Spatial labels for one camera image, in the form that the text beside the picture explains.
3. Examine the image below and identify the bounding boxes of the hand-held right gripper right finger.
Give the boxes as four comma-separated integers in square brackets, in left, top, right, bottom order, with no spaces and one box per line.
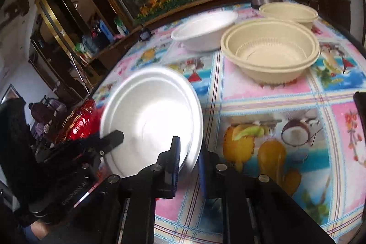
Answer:
[198,146,335,244]

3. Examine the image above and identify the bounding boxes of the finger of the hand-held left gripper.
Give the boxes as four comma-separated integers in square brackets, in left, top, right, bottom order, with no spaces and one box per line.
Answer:
[99,130,124,153]

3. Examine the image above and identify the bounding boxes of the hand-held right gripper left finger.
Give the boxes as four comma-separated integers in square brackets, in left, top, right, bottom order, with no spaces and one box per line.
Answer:
[99,136,181,244]

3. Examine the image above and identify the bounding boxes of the red dish rack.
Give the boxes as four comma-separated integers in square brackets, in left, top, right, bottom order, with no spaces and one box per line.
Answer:
[56,99,99,145]

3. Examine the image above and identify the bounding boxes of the white deep plate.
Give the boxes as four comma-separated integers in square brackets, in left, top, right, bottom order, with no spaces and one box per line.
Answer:
[100,67,204,179]

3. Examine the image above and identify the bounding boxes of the white foam bowl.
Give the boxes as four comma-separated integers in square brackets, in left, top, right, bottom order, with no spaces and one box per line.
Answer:
[171,10,239,52]

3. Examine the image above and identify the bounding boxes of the small beige plastic bowl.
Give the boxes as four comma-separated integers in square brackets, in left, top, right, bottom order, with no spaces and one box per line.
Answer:
[259,2,319,31]

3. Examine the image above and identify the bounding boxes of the person's left forearm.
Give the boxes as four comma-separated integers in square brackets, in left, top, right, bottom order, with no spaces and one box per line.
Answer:
[24,221,58,244]

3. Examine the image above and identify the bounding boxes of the printed fruit tablecloth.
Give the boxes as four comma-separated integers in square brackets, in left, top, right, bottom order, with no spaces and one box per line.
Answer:
[91,0,366,244]

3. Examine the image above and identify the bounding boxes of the white bottle with green cap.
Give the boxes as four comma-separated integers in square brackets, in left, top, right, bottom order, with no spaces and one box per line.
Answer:
[114,18,130,36]

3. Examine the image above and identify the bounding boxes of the gold framed glass cabinet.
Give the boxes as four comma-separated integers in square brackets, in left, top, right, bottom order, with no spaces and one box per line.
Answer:
[28,0,115,97]

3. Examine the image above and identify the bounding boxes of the black smartphone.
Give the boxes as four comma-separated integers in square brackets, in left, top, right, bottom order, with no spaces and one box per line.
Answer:
[353,91,366,169]

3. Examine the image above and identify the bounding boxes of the framed wall picture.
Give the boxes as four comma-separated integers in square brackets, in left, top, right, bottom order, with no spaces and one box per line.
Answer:
[0,84,21,105]

